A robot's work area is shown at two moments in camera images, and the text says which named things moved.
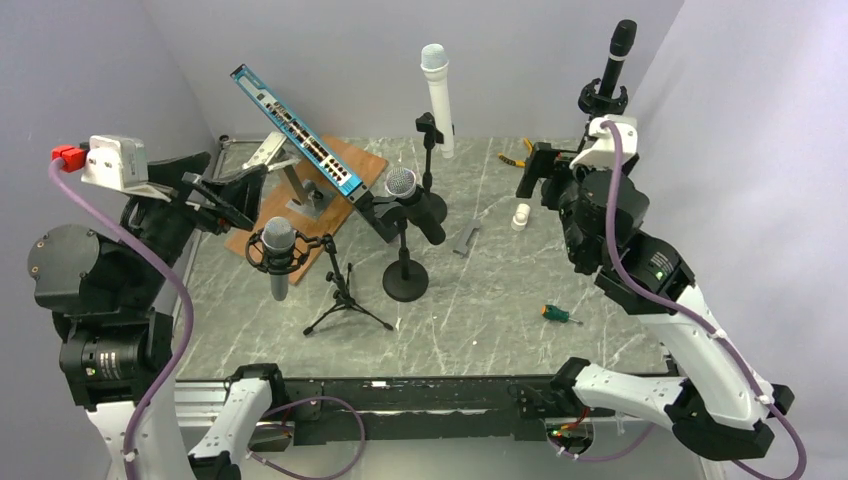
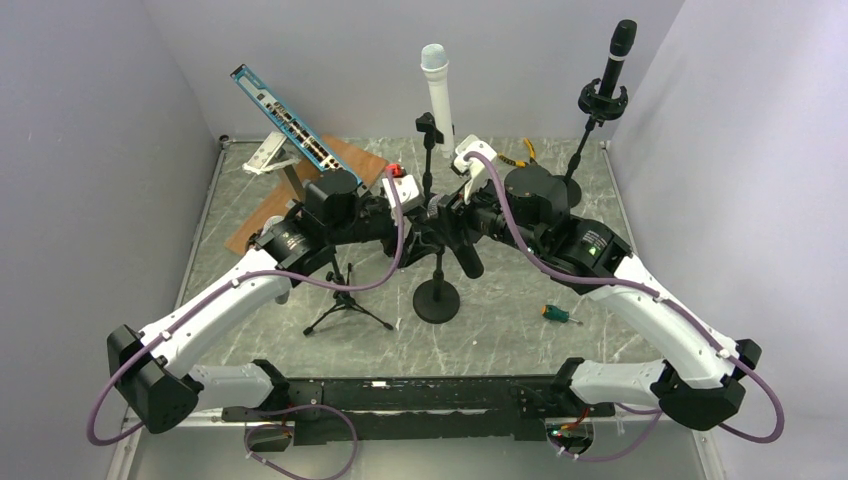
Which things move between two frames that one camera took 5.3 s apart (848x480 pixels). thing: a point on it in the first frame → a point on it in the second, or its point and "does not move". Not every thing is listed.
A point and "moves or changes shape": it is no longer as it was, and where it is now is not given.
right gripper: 543,163 → 465,212
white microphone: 434,66 does not move
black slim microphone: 621,44 does not move
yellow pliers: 517,163 does not move
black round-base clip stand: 403,281 → 438,300
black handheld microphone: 400,183 moves or changes shape
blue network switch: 336,171 does not move
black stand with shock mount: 593,103 does not move
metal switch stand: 316,196 does not move
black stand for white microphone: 427,123 does not move
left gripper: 242,192 → 416,246
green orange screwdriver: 553,312 does not move
